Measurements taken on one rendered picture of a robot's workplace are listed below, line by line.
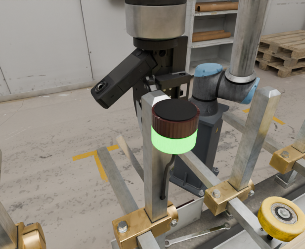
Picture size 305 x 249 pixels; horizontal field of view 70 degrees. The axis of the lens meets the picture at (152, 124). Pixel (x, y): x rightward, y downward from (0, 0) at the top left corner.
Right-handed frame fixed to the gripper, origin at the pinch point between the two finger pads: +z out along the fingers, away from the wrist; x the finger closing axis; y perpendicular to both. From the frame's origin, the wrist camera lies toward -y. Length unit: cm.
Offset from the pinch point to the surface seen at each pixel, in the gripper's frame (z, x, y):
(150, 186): 3.5, -8.7, -3.4
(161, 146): -10.1, -14.0, -4.3
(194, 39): 45, 216, 177
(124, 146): 0.4, 0.2, -4.6
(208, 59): 88, 241, 229
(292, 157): 15.7, -9.5, 42.0
